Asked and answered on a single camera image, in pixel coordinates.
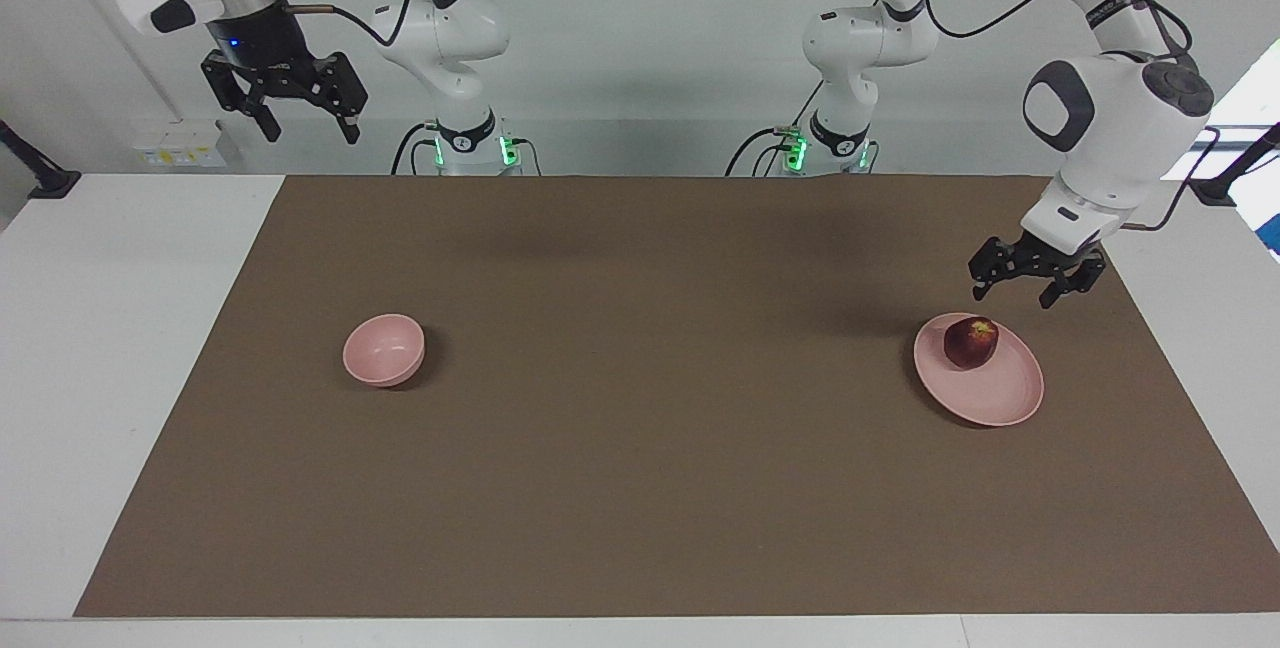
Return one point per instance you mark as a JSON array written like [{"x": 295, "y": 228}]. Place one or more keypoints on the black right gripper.
[{"x": 260, "y": 43}]

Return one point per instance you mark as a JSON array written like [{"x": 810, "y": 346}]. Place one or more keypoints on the dark red apple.
[{"x": 970, "y": 343}]

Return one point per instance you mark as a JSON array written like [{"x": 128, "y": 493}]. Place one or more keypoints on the pink bowl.
[{"x": 380, "y": 353}]

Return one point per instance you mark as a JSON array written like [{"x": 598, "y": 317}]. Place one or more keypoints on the white wall outlet box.
[{"x": 180, "y": 150}]

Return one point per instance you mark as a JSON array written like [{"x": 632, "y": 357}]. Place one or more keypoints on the blue object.
[{"x": 1272, "y": 233}]

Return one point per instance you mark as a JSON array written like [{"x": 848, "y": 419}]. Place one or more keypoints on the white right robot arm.
[{"x": 440, "y": 28}]

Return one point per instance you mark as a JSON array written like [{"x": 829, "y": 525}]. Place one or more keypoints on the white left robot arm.
[{"x": 1120, "y": 118}]

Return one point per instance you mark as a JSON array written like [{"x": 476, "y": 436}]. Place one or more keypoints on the brown table mat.
[{"x": 640, "y": 478}]

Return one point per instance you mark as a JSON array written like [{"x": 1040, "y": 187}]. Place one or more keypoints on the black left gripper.
[{"x": 1050, "y": 260}]

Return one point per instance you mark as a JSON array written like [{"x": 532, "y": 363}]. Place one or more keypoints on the black clamp mount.
[
  {"x": 50, "y": 183},
  {"x": 1215, "y": 190}
]

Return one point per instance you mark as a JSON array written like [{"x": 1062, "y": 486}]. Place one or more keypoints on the pink plate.
[{"x": 1000, "y": 393}]

